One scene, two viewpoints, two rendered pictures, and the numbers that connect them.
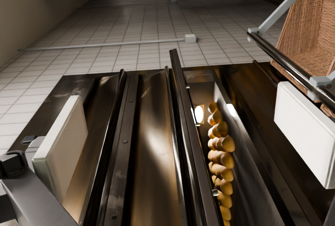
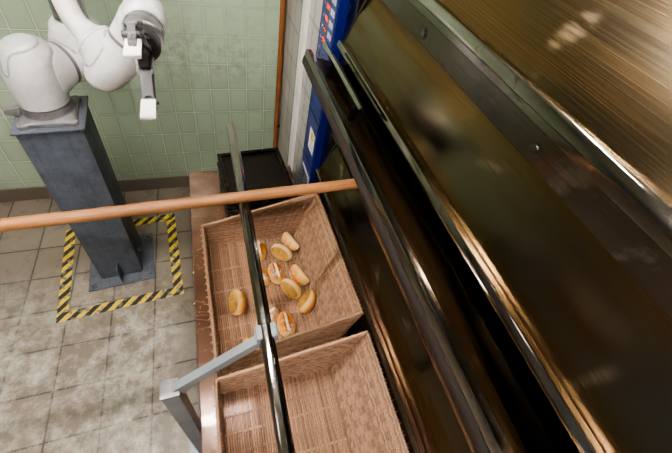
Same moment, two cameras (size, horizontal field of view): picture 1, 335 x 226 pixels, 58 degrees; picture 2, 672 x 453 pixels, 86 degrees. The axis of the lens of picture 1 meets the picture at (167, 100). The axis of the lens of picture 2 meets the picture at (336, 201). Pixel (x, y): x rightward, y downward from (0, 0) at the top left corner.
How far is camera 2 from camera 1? 1.01 m
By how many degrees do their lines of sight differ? 114
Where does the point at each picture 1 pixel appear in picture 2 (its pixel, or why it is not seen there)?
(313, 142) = (147, 102)
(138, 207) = (545, 205)
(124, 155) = not seen: outside the picture
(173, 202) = (481, 235)
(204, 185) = (382, 232)
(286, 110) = (146, 112)
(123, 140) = not seen: outside the picture
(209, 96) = not seen: outside the picture
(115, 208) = (550, 166)
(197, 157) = (406, 284)
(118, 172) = (649, 261)
